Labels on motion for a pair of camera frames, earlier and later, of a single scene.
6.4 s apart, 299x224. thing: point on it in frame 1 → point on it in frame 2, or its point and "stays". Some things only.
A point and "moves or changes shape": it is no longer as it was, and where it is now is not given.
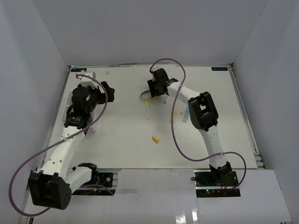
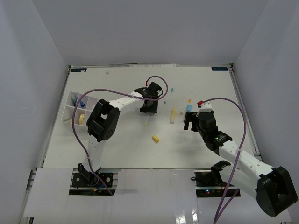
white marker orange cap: x=181 y=113 stays
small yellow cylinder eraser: x=155 y=138 stays
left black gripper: x=110 y=91 → x=153 y=109
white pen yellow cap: x=147 y=105 moves or changes shape
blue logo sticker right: x=224 y=68 stays
